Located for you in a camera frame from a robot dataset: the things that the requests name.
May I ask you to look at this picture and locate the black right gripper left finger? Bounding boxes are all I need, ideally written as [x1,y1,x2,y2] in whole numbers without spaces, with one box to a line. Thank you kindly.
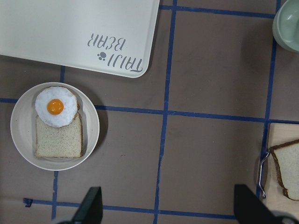
[72,187,103,224]

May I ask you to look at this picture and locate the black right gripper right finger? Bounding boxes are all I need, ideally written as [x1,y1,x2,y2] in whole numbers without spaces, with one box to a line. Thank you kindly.
[234,184,292,224]

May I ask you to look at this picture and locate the brown crust bread slice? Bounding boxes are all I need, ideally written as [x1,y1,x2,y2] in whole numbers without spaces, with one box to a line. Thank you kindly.
[269,140,299,201]

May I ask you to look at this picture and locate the cream round plate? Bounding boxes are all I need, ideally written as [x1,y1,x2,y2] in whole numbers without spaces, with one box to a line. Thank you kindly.
[10,82,100,171]

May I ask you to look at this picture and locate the bread slice on plate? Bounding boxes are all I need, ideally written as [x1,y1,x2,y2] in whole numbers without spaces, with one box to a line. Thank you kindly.
[35,113,83,158]

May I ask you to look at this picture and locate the wooden cutting board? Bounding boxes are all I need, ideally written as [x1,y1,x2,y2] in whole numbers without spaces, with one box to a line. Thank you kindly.
[257,123,299,219]

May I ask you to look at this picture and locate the fake fried egg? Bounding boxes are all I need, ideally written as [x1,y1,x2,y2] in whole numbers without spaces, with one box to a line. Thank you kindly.
[35,86,78,128]

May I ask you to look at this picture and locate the cream bear tray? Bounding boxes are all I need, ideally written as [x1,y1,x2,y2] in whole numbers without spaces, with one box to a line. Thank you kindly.
[0,0,159,78]

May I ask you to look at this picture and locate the green ceramic bowl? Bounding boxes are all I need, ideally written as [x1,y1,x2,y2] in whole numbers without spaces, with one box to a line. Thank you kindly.
[272,0,299,53]

